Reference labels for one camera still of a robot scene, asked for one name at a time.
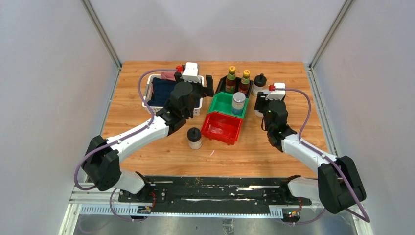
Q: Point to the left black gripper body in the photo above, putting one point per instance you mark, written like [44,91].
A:
[196,87]

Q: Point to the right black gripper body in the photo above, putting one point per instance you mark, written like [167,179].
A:
[262,104]

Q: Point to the yellow cap sauce bottle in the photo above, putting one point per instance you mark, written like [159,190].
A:
[231,80]
[245,82]

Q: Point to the silver lid jar back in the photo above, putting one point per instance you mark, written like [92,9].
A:
[238,103]

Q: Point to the silver lid jar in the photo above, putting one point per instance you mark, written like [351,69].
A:
[238,103]
[258,113]

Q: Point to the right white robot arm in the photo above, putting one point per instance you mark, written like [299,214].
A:
[338,185]

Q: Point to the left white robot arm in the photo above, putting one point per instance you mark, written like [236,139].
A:
[104,156]

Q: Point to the black plastic bin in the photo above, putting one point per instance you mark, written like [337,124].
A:
[222,86]

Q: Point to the green plastic bin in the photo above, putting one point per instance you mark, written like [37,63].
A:
[222,102]

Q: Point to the dark blue cloth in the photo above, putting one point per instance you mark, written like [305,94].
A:
[172,94]

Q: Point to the pink cloth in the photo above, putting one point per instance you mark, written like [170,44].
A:
[168,76]

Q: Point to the black cap shaker back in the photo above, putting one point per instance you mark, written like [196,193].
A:
[259,82]

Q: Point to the black cap shaker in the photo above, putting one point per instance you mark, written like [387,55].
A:
[259,82]
[194,137]

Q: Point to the white plastic basket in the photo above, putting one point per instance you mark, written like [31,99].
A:
[157,91]

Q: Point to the red plastic bin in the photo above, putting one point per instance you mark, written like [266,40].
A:
[222,127]

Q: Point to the black cap shaker front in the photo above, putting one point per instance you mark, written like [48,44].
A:
[194,137]

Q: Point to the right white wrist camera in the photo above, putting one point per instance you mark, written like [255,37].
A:
[276,91]

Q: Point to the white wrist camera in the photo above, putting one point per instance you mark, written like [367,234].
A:
[276,91]
[191,72]

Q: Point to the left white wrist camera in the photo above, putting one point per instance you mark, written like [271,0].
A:
[191,72]

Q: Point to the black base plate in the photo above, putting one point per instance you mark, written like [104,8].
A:
[210,197]

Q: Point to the aluminium rail frame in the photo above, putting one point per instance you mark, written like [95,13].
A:
[337,186]

